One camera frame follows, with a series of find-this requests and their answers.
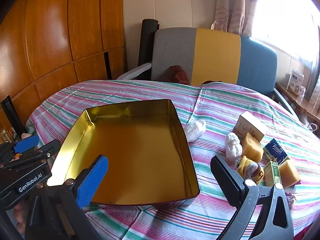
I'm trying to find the pale cardboard box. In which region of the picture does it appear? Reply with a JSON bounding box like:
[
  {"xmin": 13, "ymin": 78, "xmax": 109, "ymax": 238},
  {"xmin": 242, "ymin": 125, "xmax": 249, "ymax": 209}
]
[{"xmin": 234, "ymin": 111, "xmax": 268, "ymax": 142}]

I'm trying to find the white printed box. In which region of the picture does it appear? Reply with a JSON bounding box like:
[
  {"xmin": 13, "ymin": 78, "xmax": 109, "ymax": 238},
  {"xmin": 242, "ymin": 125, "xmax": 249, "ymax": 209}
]
[{"xmin": 286, "ymin": 69, "xmax": 305, "ymax": 94}]

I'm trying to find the black rolled mat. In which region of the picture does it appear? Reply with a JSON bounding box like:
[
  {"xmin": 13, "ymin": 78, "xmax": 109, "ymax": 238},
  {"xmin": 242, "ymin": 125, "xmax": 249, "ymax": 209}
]
[{"xmin": 138, "ymin": 18, "xmax": 160, "ymax": 67}]

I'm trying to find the maroon cloth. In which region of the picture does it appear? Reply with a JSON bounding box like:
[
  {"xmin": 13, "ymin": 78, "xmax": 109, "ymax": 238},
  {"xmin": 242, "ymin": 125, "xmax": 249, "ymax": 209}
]
[{"xmin": 168, "ymin": 65, "xmax": 190, "ymax": 84}]

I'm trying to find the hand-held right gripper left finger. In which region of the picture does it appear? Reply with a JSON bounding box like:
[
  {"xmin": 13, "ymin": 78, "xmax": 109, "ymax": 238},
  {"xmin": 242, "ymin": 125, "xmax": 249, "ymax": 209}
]
[{"xmin": 25, "ymin": 155, "xmax": 109, "ymax": 240}]

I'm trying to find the blue tissue pack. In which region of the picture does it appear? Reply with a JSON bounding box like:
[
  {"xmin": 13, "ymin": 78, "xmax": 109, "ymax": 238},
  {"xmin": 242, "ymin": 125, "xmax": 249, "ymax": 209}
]
[{"xmin": 262, "ymin": 138, "xmax": 290, "ymax": 162}]

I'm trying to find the yellow sponge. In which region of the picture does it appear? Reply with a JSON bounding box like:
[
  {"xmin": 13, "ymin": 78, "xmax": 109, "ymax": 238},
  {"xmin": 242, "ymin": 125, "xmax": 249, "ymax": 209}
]
[
  {"xmin": 241, "ymin": 132, "xmax": 264, "ymax": 162},
  {"xmin": 278, "ymin": 159, "xmax": 300, "ymax": 189}
]

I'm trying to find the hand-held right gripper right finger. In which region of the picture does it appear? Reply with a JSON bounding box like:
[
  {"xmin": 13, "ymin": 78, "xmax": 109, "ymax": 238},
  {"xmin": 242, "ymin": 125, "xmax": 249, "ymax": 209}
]
[{"xmin": 210, "ymin": 155, "xmax": 294, "ymax": 240}]

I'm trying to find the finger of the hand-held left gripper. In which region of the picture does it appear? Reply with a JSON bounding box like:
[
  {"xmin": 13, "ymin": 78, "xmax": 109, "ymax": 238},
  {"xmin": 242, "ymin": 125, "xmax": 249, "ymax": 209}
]
[
  {"xmin": 0, "ymin": 135, "xmax": 40, "ymax": 159},
  {"xmin": 0, "ymin": 139, "xmax": 62, "ymax": 170}
]

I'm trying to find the gold tin box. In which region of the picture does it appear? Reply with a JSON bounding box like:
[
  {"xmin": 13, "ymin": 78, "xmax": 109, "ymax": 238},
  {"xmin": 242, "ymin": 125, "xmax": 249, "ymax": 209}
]
[{"xmin": 47, "ymin": 99, "xmax": 200, "ymax": 207}]

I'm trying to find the wooden side table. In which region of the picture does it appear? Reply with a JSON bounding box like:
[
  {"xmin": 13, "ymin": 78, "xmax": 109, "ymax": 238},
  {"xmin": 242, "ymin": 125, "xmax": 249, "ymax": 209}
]
[{"xmin": 275, "ymin": 82, "xmax": 320, "ymax": 123}]

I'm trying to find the grey yellow blue chair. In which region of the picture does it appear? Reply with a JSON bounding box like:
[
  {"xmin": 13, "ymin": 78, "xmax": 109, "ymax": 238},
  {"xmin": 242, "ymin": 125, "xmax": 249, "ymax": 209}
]
[{"xmin": 116, "ymin": 27, "xmax": 298, "ymax": 115}]

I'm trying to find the wooden wardrobe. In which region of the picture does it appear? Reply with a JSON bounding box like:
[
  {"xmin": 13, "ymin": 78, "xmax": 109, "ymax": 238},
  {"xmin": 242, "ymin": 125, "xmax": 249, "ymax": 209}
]
[{"xmin": 0, "ymin": 0, "xmax": 127, "ymax": 130}]

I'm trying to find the patterned curtain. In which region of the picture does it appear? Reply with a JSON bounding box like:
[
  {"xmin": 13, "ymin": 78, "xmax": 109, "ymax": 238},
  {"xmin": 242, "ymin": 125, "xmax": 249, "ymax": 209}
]
[{"xmin": 211, "ymin": 0, "xmax": 258, "ymax": 37}]

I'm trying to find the black cylinder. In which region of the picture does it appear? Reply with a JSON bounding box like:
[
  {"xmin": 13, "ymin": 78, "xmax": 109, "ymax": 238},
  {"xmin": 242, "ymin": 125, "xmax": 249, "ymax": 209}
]
[{"xmin": 1, "ymin": 94, "xmax": 28, "ymax": 140}]

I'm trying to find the green cardboard box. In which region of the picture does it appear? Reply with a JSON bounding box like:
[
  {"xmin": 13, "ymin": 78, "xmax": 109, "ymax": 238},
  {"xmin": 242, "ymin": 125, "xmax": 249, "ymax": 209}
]
[{"xmin": 264, "ymin": 160, "xmax": 283, "ymax": 187}]

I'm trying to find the white plastic bag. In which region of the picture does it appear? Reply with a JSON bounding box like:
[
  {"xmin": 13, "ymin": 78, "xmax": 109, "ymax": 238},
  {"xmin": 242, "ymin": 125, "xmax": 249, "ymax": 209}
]
[
  {"xmin": 224, "ymin": 132, "xmax": 243, "ymax": 162},
  {"xmin": 184, "ymin": 119, "xmax": 207, "ymax": 143}
]

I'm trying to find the bright window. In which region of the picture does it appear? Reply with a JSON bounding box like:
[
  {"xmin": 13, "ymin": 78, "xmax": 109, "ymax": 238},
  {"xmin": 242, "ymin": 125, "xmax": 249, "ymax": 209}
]
[{"xmin": 250, "ymin": 0, "xmax": 320, "ymax": 63}]

